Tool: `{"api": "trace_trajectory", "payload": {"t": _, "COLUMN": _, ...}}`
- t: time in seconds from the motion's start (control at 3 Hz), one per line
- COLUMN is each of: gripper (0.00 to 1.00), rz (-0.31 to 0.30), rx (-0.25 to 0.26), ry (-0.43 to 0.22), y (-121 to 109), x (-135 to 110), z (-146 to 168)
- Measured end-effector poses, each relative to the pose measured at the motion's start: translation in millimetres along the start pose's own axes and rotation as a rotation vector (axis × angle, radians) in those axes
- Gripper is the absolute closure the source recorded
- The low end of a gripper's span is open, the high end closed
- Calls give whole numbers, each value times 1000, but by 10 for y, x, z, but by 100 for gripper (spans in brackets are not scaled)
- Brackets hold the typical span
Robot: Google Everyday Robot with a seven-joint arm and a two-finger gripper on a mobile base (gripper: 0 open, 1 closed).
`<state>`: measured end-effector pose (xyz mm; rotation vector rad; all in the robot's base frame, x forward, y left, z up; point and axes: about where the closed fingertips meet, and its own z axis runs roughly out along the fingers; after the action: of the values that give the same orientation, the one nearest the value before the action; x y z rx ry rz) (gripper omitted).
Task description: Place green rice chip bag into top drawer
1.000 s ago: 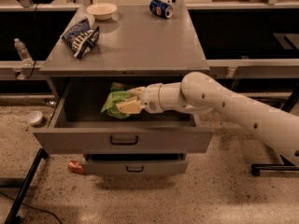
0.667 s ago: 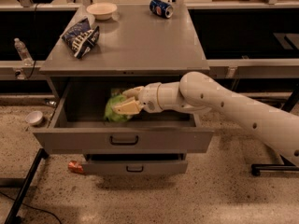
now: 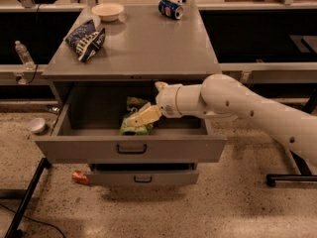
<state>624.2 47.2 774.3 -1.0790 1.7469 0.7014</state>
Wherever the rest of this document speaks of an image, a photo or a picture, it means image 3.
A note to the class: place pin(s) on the grey lower drawer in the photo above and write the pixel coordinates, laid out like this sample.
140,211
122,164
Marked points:
143,174

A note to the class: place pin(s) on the orange snack packet on floor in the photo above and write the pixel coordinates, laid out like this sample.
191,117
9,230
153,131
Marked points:
80,177

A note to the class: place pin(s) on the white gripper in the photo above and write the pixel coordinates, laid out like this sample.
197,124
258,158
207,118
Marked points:
167,99

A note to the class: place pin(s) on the blue soda can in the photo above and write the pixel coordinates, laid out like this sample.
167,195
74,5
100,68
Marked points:
170,9

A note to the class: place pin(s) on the black stand leg left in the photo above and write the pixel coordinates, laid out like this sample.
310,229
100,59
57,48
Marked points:
24,195

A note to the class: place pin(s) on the black stand frame right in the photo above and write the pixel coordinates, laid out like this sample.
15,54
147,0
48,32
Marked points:
304,173

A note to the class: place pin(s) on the open grey top drawer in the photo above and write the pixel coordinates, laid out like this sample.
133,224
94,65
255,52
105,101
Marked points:
87,130

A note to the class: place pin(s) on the green rice chip bag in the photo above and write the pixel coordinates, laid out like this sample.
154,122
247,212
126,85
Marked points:
134,104

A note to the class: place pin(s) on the blue chip bag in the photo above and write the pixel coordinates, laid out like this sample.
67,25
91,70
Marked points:
86,41

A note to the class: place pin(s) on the white bowl on cabinet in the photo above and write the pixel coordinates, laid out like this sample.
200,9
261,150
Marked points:
108,12

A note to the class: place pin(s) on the clear plastic water bottle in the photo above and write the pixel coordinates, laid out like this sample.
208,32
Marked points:
24,56

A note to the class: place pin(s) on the grey metal drawer cabinet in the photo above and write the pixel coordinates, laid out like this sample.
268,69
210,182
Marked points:
140,48

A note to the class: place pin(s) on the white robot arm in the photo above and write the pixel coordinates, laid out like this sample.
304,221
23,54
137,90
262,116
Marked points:
224,96

